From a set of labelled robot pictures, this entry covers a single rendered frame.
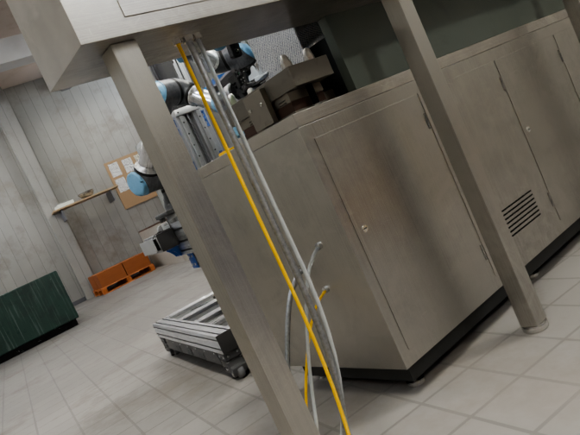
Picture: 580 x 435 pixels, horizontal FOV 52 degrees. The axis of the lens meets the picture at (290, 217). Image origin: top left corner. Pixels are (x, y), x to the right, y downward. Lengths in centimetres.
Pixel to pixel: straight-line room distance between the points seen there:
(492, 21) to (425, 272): 111
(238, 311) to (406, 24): 100
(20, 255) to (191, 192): 1171
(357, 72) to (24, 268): 1140
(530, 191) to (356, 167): 85
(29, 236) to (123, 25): 1175
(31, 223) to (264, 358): 1180
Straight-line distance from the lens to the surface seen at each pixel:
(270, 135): 175
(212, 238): 123
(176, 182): 122
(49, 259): 1290
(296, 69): 173
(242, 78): 218
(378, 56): 197
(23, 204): 1299
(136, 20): 128
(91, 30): 123
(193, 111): 302
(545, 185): 249
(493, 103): 234
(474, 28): 242
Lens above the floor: 77
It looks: 5 degrees down
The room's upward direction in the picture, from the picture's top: 25 degrees counter-clockwise
